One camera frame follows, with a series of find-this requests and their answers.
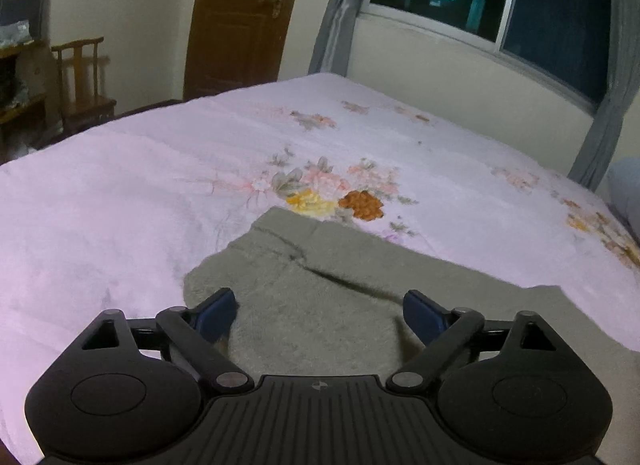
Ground pink floral blanket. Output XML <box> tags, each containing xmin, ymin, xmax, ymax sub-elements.
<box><xmin>0</xmin><ymin>72</ymin><xmax>640</xmax><ymax>465</ymax></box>

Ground wooden chair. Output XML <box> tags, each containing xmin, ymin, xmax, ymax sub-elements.
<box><xmin>50</xmin><ymin>36</ymin><xmax>118</xmax><ymax>136</ymax></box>

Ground brown wooden door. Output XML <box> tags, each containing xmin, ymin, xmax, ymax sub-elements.
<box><xmin>183</xmin><ymin>0</ymin><xmax>309</xmax><ymax>102</ymax></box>

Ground light blue pillow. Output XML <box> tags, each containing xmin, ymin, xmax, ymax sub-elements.
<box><xmin>606</xmin><ymin>157</ymin><xmax>640</xmax><ymax>241</ymax></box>

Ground dark paper bag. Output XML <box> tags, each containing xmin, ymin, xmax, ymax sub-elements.
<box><xmin>0</xmin><ymin>0</ymin><xmax>49</xmax><ymax>41</ymax></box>

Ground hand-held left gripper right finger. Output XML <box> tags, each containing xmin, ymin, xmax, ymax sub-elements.
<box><xmin>386</xmin><ymin>289</ymin><xmax>558</xmax><ymax>394</ymax></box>

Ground grey curtain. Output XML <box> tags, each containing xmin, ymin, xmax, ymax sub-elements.
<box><xmin>568</xmin><ymin>0</ymin><xmax>640</xmax><ymax>192</ymax></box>
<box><xmin>308</xmin><ymin>0</ymin><xmax>383</xmax><ymax>77</ymax></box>

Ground wooden shelf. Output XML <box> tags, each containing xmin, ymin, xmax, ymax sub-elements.
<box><xmin>0</xmin><ymin>38</ymin><xmax>53</xmax><ymax>163</ymax></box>

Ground grey fleece pants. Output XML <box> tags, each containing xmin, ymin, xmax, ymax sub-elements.
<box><xmin>183</xmin><ymin>206</ymin><xmax>640</xmax><ymax>383</ymax></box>

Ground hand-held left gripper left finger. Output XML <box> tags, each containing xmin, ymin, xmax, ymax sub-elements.
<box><xmin>80</xmin><ymin>287</ymin><xmax>256</xmax><ymax>394</ymax></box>

